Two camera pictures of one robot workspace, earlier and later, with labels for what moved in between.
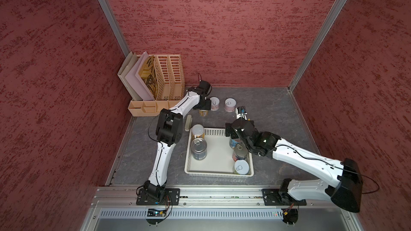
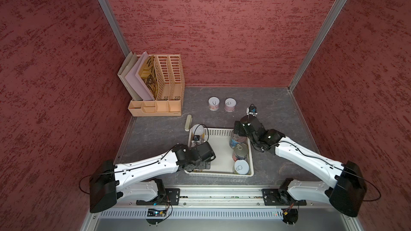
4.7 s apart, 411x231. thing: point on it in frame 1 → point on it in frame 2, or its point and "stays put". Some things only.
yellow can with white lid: (197, 131) stays put
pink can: (215, 103) stays put
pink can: (230, 104) stays put
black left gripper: (207, 106) → (202, 166)
